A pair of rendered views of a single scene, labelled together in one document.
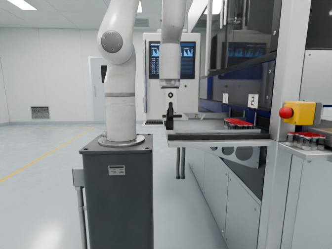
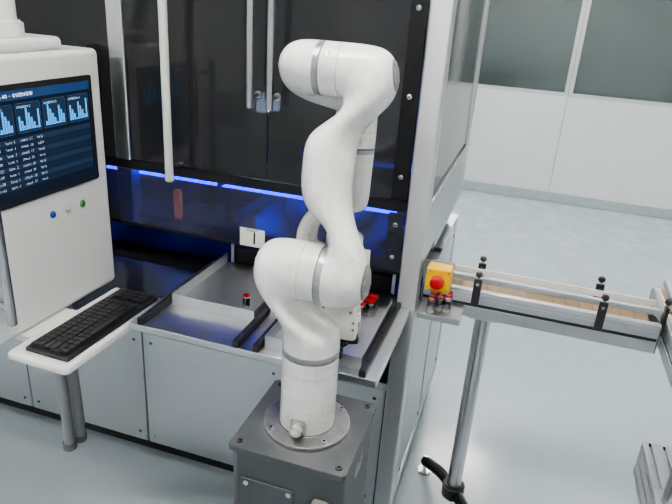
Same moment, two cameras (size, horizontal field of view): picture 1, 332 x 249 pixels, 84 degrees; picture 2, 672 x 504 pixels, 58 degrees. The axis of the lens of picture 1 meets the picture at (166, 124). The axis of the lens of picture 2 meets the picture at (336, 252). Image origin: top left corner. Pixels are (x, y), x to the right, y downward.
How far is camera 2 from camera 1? 142 cm
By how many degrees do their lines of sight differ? 68
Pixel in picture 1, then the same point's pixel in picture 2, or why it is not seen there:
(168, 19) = (362, 203)
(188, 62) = (83, 136)
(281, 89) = (419, 251)
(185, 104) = (87, 252)
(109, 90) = (331, 354)
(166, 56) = not seen: hidden behind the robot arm
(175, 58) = not seen: hidden behind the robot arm
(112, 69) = (294, 310)
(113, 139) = (327, 427)
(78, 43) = not seen: outside the picture
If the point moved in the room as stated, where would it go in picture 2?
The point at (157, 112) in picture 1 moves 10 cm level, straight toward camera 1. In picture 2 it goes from (27, 307) to (57, 314)
